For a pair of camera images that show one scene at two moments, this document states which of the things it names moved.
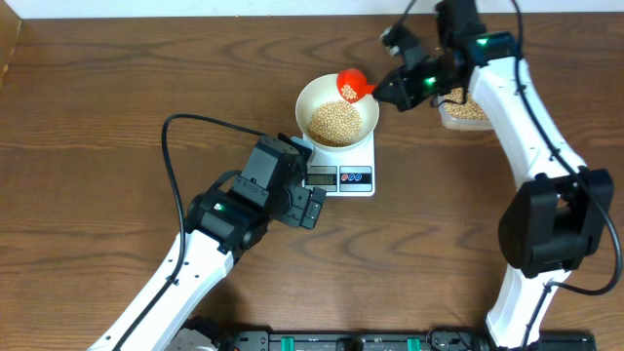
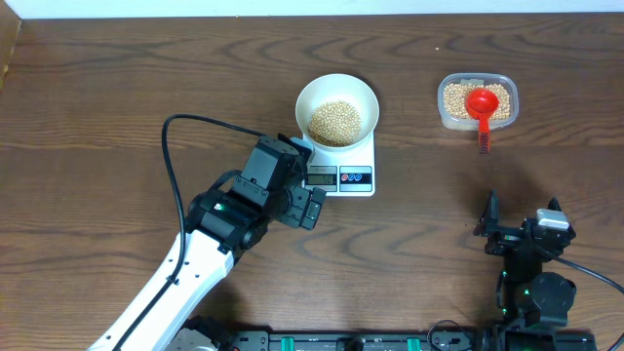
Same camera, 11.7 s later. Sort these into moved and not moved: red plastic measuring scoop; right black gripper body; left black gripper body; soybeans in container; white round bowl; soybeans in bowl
Moved: red plastic measuring scoop; right black gripper body
Not moved: white round bowl; left black gripper body; soybeans in bowl; soybeans in container
